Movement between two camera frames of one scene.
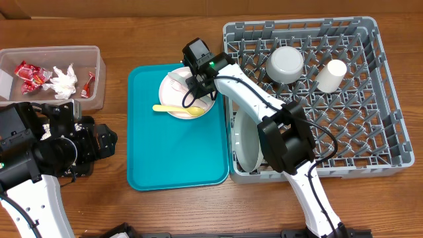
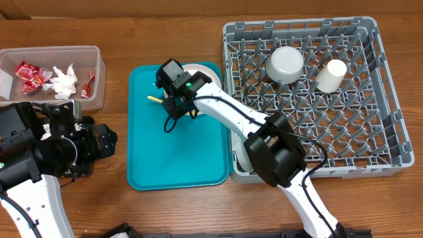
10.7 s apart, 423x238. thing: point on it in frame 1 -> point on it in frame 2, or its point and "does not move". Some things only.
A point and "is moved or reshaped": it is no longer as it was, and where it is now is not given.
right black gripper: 205,88 -> 184,107
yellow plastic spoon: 190,110 is moved or reshaped
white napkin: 63,85 does not move
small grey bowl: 285,65 does not move
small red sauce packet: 88,88 does not move
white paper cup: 331,77 does not move
